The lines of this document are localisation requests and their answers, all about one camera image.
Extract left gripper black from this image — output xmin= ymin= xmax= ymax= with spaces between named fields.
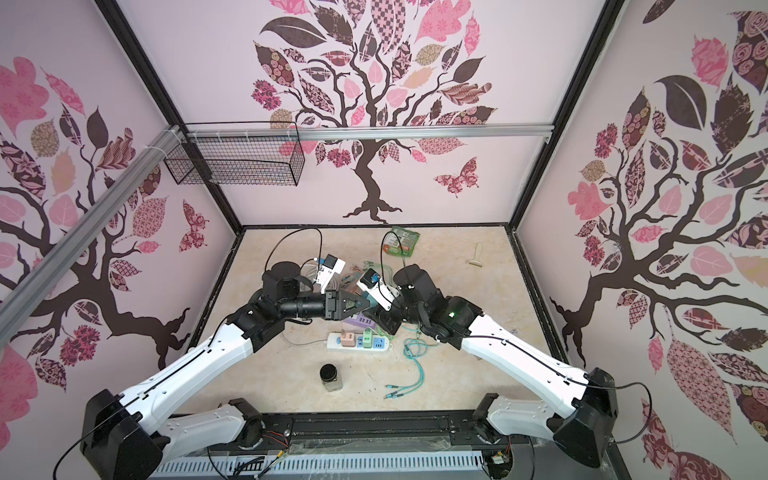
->
xmin=281 ymin=289 xmax=371 ymax=321

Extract small green charger plug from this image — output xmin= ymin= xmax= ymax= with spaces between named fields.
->
xmin=358 ymin=331 xmax=374 ymax=349

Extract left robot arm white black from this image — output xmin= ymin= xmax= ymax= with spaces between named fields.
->
xmin=79 ymin=261 xmax=370 ymax=479

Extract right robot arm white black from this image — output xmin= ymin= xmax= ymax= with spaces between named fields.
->
xmin=357 ymin=265 xmax=618 ymax=468

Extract purple power strip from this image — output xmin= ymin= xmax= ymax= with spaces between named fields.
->
xmin=341 ymin=315 xmax=377 ymax=334

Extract white blue power strip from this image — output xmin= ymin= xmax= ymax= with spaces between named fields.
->
xmin=326 ymin=332 xmax=390 ymax=353

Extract green snack packet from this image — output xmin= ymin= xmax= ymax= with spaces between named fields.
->
xmin=382 ymin=227 xmax=421 ymax=258

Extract small wooden brush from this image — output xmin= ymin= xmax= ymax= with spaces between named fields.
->
xmin=467 ymin=242 xmax=484 ymax=268

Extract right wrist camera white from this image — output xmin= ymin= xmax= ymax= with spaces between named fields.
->
xmin=357 ymin=268 xmax=396 ymax=311

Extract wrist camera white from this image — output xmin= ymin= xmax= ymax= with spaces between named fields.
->
xmin=357 ymin=268 xmax=396 ymax=311
xmin=315 ymin=254 xmax=346 ymax=294

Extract tangled green pink cables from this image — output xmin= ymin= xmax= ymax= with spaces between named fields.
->
xmin=341 ymin=259 xmax=442 ymax=400

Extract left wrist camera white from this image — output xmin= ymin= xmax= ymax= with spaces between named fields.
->
xmin=315 ymin=254 xmax=346 ymax=294

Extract white slotted cable duct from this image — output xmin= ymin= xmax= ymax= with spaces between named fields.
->
xmin=151 ymin=451 xmax=484 ymax=479

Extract black wire mesh basket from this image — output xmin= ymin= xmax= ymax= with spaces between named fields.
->
xmin=164 ymin=120 xmax=305 ymax=187

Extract aluminium rail bar left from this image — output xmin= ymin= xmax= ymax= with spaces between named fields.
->
xmin=1 ymin=125 xmax=183 ymax=345

